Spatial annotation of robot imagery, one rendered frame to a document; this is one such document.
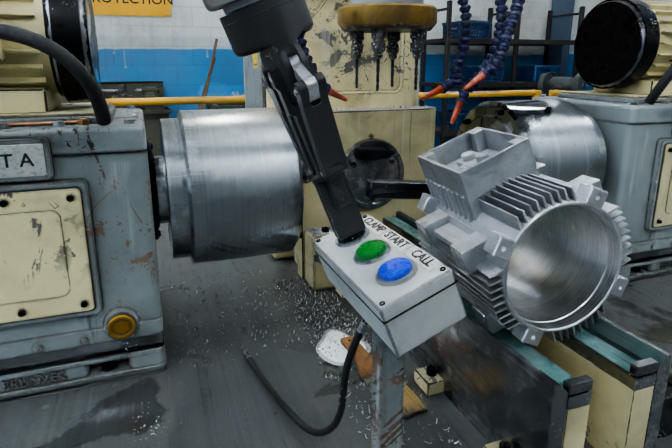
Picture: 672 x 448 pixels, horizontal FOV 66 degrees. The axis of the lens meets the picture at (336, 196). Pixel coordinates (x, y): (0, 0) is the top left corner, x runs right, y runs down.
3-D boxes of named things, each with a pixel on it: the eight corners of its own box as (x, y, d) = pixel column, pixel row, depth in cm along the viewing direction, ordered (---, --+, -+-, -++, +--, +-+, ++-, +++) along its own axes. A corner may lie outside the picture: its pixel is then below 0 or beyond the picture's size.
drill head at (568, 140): (416, 211, 116) (421, 98, 110) (561, 195, 130) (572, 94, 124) (484, 247, 94) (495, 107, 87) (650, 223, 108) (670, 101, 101)
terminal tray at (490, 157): (431, 201, 75) (414, 157, 73) (493, 169, 76) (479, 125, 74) (474, 226, 64) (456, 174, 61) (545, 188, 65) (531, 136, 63)
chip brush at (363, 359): (332, 343, 83) (332, 339, 83) (360, 337, 85) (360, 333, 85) (394, 422, 65) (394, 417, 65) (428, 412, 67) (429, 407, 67)
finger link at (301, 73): (290, 37, 45) (308, 32, 41) (312, 93, 47) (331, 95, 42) (266, 47, 45) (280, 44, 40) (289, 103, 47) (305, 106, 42)
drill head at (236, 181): (93, 246, 94) (75, 107, 88) (288, 225, 106) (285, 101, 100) (79, 305, 71) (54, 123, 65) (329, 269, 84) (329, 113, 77)
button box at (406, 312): (327, 279, 58) (310, 239, 56) (382, 250, 59) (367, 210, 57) (398, 360, 42) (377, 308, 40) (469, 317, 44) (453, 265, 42)
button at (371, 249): (356, 263, 50) (349, 248, 50) (382, 249, 51) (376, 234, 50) (368, 275, 47) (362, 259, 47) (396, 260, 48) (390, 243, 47)
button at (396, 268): (377, 283, 46) (371, 267, 45) (406, 267, 46) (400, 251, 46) (393, 298, 43) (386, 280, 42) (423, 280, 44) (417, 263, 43)
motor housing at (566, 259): (439, 299, 79) (397, 192, 73) (542, 243, 82) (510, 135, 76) (517, 372, 61) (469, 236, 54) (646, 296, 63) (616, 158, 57)
